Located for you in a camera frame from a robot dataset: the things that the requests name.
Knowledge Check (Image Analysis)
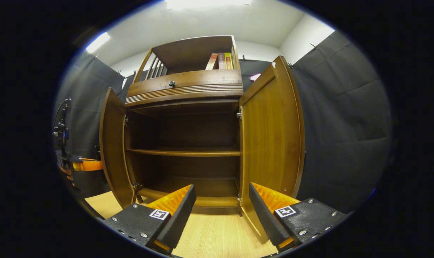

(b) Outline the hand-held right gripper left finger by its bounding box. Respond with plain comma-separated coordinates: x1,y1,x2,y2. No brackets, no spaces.
103,184,197,255

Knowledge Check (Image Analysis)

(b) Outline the large ceiling light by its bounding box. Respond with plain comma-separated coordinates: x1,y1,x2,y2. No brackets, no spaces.
165,0,253,10

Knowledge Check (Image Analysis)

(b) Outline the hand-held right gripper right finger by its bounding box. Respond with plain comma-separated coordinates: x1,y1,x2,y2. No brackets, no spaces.
248,182,350,253

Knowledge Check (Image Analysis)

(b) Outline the small ceiling light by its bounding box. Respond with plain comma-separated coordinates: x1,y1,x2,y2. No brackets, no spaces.
85,32,111,54

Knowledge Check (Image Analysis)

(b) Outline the tan red book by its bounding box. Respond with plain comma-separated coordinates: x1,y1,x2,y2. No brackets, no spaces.
205,53,219,71

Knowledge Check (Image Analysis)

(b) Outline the wooden double-door shoe cabinet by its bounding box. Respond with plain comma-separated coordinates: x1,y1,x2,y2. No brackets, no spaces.
99,35,306,244

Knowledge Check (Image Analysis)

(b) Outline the wooden shoe cabinet door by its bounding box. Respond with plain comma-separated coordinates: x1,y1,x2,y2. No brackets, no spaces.
99,88,137,209
238,56,306,244

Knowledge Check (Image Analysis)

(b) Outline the black backdrop cloth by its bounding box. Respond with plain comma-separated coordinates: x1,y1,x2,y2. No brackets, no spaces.
52,30,393,214

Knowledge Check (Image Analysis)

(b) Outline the wooden inner shelf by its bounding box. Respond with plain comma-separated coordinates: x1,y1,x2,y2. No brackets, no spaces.
125,146,241,157

